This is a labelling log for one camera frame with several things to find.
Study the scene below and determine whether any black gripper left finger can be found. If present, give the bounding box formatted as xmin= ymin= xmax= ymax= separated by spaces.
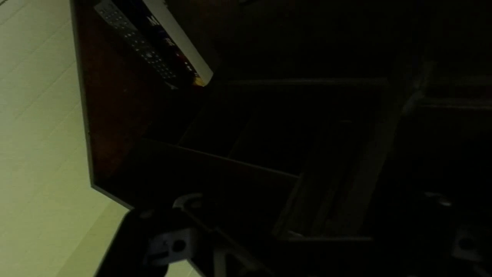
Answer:
xmin=145 ymin=191 xmax=208 ymax=268

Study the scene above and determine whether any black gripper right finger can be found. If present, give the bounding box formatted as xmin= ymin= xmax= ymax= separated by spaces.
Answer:
xmin=398 ymin=189 xmax=460 ymax=277

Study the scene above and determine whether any dark wooden secretary desk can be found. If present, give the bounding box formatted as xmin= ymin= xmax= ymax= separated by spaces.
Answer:
xmin=68 ymin=0 xmax=492 ymax=277

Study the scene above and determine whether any black remote control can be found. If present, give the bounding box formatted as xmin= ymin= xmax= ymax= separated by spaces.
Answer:
xmin=92 ymin=0 xmax=180 ymax=89

